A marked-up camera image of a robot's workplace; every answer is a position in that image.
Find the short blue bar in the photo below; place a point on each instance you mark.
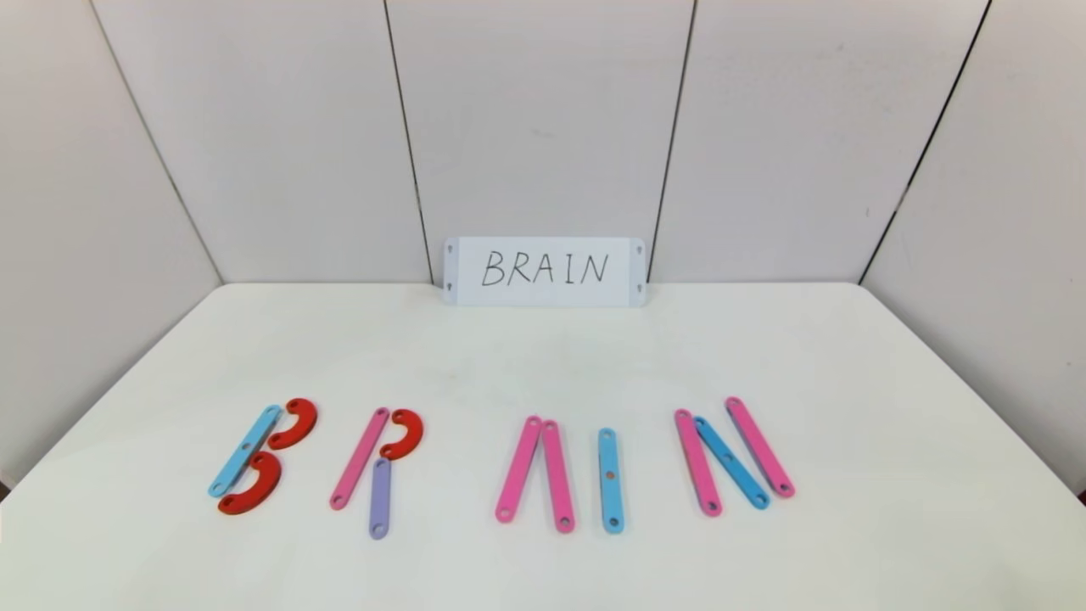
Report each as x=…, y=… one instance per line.
x=731, y=462

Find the short purple bar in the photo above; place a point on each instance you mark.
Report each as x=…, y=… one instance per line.
x=380, y=501

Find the white BRAIN sign card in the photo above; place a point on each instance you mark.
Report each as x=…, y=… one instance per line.
x=543, y=293

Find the long pink bar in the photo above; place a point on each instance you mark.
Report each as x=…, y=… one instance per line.
x=557, y=475
x=361, y=458
x=519, y=471

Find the medium red arc piece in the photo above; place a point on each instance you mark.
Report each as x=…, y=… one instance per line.
x=307, y=422

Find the pink bar with blue underside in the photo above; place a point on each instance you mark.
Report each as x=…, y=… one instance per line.
x=759, y=447

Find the small red arc piece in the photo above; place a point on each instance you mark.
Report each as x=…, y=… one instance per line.
x=414, y=431

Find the long blue bar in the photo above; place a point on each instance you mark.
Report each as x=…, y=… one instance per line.
x=611, y=488
x=239, y=462

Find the large red arc piece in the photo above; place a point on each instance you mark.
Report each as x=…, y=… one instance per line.
x=270, y=488

